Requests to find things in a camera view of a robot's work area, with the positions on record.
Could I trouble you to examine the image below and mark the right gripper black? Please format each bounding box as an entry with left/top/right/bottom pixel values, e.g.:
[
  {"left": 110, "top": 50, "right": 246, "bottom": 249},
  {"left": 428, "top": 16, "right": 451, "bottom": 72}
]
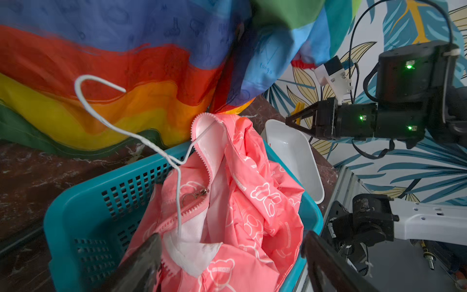
[{"left": 285, "top": 97, "right": 378, "bottom": 141}]

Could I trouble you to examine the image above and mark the rainbow striped jacket left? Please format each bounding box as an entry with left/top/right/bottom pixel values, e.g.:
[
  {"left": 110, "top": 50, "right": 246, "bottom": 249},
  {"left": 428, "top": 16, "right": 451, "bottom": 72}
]
[{"left": 1, "top": 1, "right": 360, "bottom": 158}]

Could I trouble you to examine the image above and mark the white wire hanger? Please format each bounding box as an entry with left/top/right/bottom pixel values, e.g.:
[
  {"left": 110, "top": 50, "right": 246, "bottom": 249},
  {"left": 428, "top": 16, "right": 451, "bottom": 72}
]
[{"left": 74, "top": 74, "right": 215, "bottom": 237}]

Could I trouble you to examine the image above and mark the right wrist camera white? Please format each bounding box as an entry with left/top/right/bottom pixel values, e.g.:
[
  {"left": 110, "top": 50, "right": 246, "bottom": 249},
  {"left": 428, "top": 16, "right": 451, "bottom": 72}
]
[{"left": 314, "top": 56, "right": 353, "bottom": 105}]

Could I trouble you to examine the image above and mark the teal plastic basket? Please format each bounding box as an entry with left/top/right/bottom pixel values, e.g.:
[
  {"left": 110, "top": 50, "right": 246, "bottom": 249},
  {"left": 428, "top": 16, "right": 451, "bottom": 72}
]
[{"left": 44, "top": 146, "right": 323, "bottom": 292}]

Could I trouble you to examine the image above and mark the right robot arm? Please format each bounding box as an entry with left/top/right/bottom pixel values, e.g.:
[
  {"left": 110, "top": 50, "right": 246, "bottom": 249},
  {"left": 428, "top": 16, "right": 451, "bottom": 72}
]
[{"left": 286, "top": 41, "right": 467, "bottom": 252}]

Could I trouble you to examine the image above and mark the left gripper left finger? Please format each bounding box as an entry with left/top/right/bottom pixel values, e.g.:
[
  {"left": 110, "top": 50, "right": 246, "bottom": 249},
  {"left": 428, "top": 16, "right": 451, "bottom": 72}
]
[{"left": 95, "top": 233, "right": 162, "bottom": 292}]

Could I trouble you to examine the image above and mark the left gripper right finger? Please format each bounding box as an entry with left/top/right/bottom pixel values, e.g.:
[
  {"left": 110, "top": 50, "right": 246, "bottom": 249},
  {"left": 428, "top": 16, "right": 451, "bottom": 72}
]
[{"left": 300, "top": 231, "right": 377, "bottom": 292}]

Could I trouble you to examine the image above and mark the white plastic tray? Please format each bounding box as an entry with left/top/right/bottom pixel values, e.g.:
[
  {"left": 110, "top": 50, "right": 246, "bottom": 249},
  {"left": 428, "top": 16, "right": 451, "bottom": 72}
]
[{"left": 264, "top": 119, "right": 325, "bottom": 204}]

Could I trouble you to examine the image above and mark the yellow clothespin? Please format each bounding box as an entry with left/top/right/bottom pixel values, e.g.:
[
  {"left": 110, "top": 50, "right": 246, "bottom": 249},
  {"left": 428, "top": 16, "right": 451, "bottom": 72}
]
[{"left": 292, "top": 102, "right": 306, "bottom": 125}]

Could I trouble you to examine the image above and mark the pink bear-print jacket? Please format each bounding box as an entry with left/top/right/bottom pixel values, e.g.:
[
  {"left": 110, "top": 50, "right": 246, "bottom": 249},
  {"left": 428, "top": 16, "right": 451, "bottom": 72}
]
[{"left": 124, "top": 113, "right": 304, "bottom": 292}]

